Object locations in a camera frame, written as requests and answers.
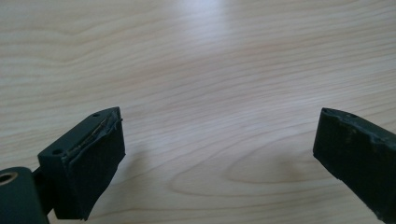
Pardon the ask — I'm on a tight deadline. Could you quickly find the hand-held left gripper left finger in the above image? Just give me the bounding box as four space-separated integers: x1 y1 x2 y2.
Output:
36 106 127 221

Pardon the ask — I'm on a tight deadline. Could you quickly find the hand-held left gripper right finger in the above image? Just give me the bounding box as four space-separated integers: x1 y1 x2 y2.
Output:
312 107 396 224

